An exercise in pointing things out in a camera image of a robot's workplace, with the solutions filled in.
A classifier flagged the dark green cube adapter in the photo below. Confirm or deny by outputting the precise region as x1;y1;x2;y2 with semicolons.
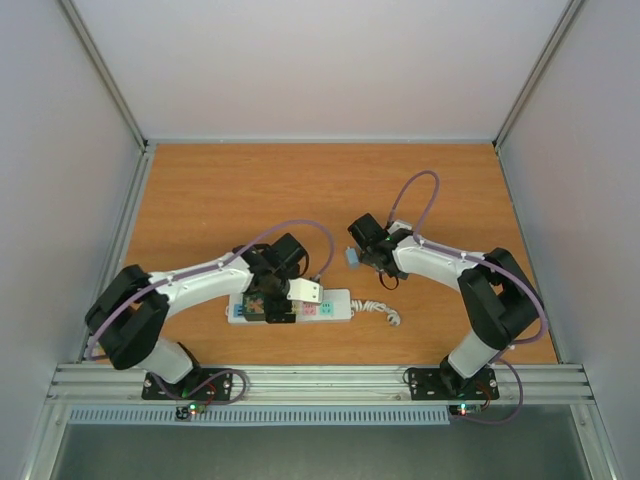
241;292;266;322

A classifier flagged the white power strip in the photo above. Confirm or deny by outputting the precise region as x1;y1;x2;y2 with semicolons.
225;289;353;325

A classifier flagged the white power strip cord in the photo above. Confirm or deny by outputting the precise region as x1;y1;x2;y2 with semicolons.
352;298;403;330

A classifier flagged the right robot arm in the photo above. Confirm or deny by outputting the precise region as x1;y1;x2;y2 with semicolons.
347;213;547;398

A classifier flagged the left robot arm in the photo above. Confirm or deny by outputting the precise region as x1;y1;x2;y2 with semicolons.
85;245;323;398

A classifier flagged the light blue small charger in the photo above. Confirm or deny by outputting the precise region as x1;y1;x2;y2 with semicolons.
345;247;360;269

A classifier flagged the left controller board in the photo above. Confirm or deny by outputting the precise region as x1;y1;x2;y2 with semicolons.
175;403;207;421

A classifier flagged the controller board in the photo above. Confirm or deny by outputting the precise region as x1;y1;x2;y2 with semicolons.
175;403;207;421
449;403;485;417

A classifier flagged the right controller board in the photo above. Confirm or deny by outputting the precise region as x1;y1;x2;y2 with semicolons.
449;403;485;417

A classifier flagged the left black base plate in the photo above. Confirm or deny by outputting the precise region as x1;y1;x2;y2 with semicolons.
141;367;234;402

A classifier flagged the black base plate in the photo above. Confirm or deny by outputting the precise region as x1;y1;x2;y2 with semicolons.
403;367;500;401
141;367;234;402

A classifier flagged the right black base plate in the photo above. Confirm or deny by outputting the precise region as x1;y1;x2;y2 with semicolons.
403;367;500;401

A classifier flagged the aluminium front rail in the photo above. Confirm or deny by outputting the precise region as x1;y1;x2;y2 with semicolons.
46;363;595;406

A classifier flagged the grey slotted cable duct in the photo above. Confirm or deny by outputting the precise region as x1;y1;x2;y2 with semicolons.
68;406;450;427

